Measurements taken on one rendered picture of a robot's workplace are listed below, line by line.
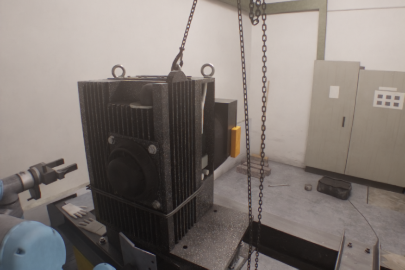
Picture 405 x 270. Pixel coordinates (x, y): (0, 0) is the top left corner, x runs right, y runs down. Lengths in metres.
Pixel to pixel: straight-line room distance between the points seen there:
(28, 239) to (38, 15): 1.62
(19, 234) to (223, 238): 0.88
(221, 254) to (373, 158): 3.04
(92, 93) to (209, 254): 0.86
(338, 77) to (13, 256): 3.58
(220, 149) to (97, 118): 0.63
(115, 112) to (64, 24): 1.11
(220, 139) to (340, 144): 2.73
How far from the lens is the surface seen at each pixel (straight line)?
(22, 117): 1.88
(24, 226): 0.51
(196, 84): 1.01
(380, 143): 3.75
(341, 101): 3.65
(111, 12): 2.19
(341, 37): 3.88
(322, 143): 3.81
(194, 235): 1.19
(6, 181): 1.06
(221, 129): 1.23
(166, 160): 0.89
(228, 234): 1.21
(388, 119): 3.68
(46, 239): 0.51
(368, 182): 4.04
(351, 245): 1.66
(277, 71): 4.06
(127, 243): 0.96
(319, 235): 1.70
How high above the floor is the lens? 1.68
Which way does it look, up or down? 13 degrees down
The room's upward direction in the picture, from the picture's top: straight up
